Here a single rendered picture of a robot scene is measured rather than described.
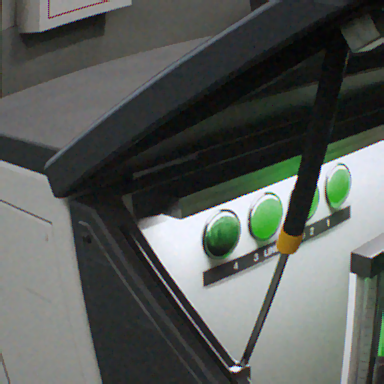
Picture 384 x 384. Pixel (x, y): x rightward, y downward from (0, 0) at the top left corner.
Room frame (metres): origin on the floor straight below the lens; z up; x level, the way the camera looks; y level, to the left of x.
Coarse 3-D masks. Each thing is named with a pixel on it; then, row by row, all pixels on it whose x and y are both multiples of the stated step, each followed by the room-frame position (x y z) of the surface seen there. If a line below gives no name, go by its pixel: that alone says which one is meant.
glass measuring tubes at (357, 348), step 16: (352, 256) 1.21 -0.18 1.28; (368, 256) 1.19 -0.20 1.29; (352, 272) 1.21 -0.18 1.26; (368, 272) 1.19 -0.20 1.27; (352, 288) 1.21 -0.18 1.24; (368, 288) 1.20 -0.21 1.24; (352, 304) 1.21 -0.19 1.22; (368, 304) 1.20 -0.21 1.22; (352, 320) 1.21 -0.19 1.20; (368, 320) 1.20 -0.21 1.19; (352, 336) 1.21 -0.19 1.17; (368, 336) 1.20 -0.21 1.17; (352, 352) 1.21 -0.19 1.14; (368, 352) 1.20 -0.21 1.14; (352, 368) 1.21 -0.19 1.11; (368, 368) 1.20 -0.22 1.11
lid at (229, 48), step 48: (288, 0) 0.75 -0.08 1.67; (336, 0) 0.71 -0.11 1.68; (240, 48) 0.80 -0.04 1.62; (288, 48) 0.85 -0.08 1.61; (144, 96) 0.88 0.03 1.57; (192, 96) 0.84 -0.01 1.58; (240, 96) 0.90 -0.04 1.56; (288, 96) 1.00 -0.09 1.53; (96, 144) 0.94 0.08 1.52; (144, 144) 0.96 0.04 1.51; (192, 144) 1.04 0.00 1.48
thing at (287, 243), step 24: (336, 48) 0.76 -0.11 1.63; (336, 72) 0.77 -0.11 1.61; (336, 96) 0.78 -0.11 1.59; (312, 120) 0.80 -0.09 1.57; (312, 144) 0.80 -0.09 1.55; (312, 168) 0.80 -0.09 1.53; (312, 192) 0.81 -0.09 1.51; (288, 216) 0.83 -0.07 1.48; (288, 240) 0.83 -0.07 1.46; (264, 312) 0.86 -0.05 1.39; (240, 360) 0.89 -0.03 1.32
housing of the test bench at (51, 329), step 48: (192, 48) 1.43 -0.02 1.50; (48, 96) 1.24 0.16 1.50; (96, 96) 1.20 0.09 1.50; (0, 144) 1.11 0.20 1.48; (48, 144) 1.04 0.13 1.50; (0, 192) 1.12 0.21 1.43; (48, 192) 1.04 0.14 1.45; (0, 240) 1.14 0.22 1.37; (48, 240) 1.05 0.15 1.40; (0, 288) 1.16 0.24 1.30; (48, 288) 1.06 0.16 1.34; (0, 336) 1.19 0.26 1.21; (48, 336) 1.08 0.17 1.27
